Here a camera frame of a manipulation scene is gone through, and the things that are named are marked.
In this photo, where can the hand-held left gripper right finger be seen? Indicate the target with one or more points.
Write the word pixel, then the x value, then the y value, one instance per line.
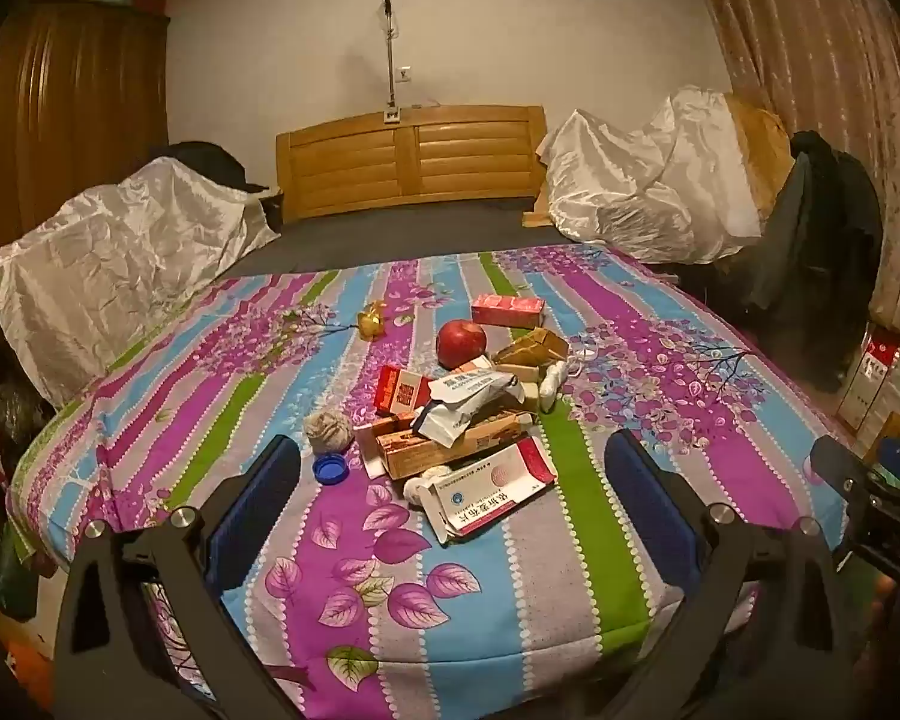
pixel 656 517

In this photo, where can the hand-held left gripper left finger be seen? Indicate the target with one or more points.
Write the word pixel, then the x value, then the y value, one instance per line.
pixel 259 510

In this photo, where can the grey paper ball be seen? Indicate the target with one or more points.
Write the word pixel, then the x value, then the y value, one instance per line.
pixel 328 431

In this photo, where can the long orange cardboard box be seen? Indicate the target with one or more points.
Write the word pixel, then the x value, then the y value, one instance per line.
pixel 420 457

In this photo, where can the white pink medicine box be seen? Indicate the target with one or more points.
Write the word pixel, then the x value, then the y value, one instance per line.
pixel 487 495

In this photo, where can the beige foam block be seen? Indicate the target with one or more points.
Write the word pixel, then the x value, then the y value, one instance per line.
pixel 521 374
pixel 530 396

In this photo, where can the white foil pouch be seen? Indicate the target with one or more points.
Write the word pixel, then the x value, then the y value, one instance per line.
pixel 465 390

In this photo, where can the blue bottle cap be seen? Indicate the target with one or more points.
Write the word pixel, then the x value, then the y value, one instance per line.
pixel 330 469

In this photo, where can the white cardboard box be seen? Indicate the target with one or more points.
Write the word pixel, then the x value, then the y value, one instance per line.
pixel 877 375

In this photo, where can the striped floral bedsheet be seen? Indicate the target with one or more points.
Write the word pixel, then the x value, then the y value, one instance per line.
pixel 570 615

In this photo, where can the white crumpled tissue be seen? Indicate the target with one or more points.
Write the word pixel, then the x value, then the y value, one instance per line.
pixel 424 484

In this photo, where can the white rolled plastic bag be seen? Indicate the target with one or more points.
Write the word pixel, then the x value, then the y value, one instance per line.
pixel 551 386

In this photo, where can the red white small box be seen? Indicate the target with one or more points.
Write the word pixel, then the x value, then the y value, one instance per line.
pixel 401 390

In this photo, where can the gold brown carton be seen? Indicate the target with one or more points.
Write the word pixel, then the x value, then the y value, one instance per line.
pixel 532 347

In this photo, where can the gold foil wrapper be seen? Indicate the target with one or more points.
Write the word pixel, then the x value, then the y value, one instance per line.
pixel 373 322

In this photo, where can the dark hanging jacket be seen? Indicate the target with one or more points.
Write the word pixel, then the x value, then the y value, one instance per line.
pixel 817 240

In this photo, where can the green plastic bag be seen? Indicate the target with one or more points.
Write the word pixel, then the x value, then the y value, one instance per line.
pixel 11 570

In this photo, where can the pink carton box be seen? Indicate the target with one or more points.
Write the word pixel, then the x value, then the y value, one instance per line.
pixel 506 310

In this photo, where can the dark plastic bag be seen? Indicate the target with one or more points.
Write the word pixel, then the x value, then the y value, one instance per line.
pixel 19 412

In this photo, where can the red apple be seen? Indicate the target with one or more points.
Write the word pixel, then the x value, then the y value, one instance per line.
pixel 461 343

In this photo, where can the dark grey bed sheet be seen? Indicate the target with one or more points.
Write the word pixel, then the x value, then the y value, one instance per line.
pixel 390 240

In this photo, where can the brown cardboard box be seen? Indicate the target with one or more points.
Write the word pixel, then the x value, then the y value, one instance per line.
pixel 761 142

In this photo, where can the wooden bed headboard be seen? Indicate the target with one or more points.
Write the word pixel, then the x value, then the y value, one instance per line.
pixel 345 165

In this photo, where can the black clothing heap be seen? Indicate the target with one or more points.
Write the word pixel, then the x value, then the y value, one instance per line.
pixel 202 157

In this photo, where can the pink patterned curtain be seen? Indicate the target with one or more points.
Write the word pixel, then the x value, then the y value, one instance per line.
pixel 817 52

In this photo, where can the brown wooden wardrobe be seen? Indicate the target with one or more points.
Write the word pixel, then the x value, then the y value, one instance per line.
pixel 67 105

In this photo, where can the metal pole stand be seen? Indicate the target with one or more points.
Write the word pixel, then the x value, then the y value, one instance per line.
pixel 388 52

